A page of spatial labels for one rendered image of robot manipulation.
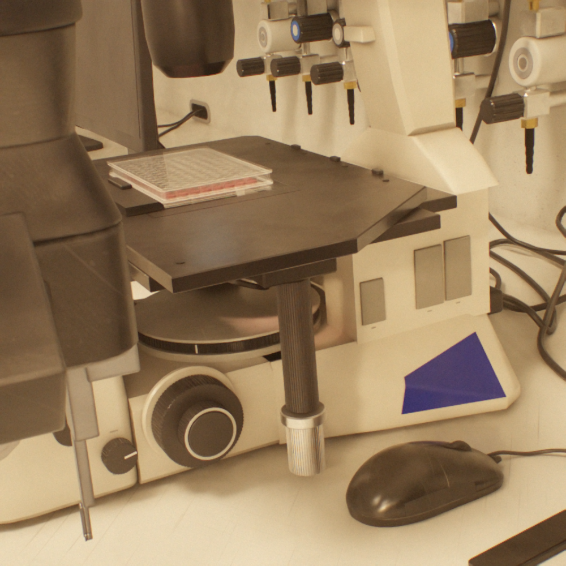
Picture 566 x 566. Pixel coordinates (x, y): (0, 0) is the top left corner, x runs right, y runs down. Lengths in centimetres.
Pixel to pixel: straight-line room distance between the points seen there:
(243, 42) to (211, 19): 130
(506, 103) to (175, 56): 52
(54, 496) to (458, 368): 32
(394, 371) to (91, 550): 27
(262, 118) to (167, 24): 127
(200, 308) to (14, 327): 70
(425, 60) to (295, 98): 104
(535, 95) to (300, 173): 50
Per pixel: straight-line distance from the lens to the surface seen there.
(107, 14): 115
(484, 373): 84
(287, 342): 71
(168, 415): 73
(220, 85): 222
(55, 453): 74
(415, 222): 68
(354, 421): 81
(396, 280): 81
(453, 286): 84
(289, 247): 60
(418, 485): 70
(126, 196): 74
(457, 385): 83
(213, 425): 73
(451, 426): 83
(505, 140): 139
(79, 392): 26
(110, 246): 21
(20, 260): 17
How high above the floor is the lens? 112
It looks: 18 degrees down
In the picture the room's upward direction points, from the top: 5 degrees counter-clockwise
